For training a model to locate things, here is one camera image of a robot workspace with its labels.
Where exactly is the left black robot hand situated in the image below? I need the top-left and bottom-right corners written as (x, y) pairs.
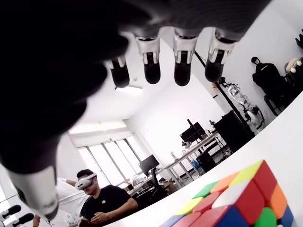
top-left (0, 204), bottom-right (35, 225)

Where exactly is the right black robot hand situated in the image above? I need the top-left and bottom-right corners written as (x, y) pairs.
top-left (0, 0), bottom-right (273, 219)

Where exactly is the multicoloured Rubik's cube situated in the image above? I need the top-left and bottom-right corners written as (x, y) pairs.
top-left (158, 159), bottom-right (295, 227)

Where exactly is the person in white shirt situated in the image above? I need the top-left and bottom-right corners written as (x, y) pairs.
top-left (33, 177), bottom-right (87, 227)

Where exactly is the white VR headset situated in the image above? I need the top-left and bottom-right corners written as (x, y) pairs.
top-left (75, 173), bottom-right (98, 191)

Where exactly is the white ceiling light panel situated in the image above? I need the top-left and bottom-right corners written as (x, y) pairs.
top-left (115, 85), bottom-right (143, 92)

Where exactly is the person in black shirt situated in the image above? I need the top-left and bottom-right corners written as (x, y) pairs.
top-left (76, 169), bottom-right (139, 225)

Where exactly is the window with grey frames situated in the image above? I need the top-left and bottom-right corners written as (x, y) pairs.
top-left (78, 136), bottom-right (147, 187)

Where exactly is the black computer monitor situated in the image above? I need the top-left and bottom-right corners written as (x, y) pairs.
top-left (138, 155), bottom-right (160, 175)

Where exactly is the black desktop rack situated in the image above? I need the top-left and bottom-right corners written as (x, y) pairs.
top-left (180, 119), bottom-right (205, 142)

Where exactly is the long white workbench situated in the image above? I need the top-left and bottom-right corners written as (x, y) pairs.
top-left (127, 132), bottom-right (221, 190)

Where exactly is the brown cardboard box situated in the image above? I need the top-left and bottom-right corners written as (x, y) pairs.
top-left (163, 181), bottom-right (177, 194)

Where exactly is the black computer case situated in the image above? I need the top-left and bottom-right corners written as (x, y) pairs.
top-left (196, 151), bottom-right (216, 173)

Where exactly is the black cabinet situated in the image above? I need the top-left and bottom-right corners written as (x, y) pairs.
top-left (214, 111), bottom-right (255, 152)

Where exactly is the white humanoid robot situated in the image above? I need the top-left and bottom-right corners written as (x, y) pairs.
top-left (227, 82), bottom-right (265, 132)

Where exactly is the beige round bag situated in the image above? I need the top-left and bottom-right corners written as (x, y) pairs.
top-left (285, 56), bottom-right (303, 74)

